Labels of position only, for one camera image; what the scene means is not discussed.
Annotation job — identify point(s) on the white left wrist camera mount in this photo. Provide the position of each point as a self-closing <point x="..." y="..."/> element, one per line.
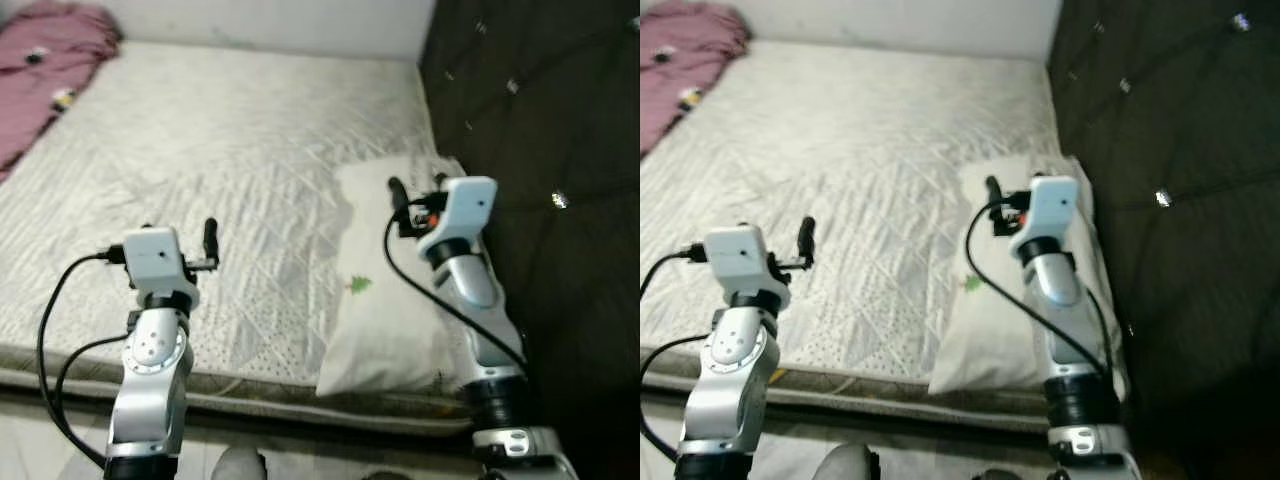
<point x="158" y="255"/>
<point x="738" y="252"/>

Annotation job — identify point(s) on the white quilted mattress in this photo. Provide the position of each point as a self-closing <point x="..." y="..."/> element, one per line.
<point x="200" y="130"/>
<point x="850" y="130"/>

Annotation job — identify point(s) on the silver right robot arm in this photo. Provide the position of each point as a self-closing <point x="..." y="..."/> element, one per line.
<point x="1060" y="290"/>
<point x="475" y="290"/>

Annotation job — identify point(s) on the black tufted headboard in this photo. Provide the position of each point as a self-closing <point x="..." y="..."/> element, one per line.
<point x="1180" y="110"/>
<point x="560" y="110"/>

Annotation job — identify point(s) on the purple cartoon print blanket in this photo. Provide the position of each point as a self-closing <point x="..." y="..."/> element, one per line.
<point x="680" y="80"/>
<point x="30" y="100"/>

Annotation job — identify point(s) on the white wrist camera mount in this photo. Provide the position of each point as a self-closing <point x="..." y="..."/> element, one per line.
<point x="465" y="210"/>
<point x="158" y="255"/>
<point x="1050" y="205"/>
<point x="738" y="252"/>

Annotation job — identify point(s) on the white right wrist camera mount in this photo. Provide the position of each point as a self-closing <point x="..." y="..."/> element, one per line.
<point x="1050" y="205"/>
<point x="465" y="210"/>

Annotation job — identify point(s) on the white pillow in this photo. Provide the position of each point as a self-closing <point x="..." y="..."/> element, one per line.
<point x="380" y="320"/>
<point x="990" y="330"/>

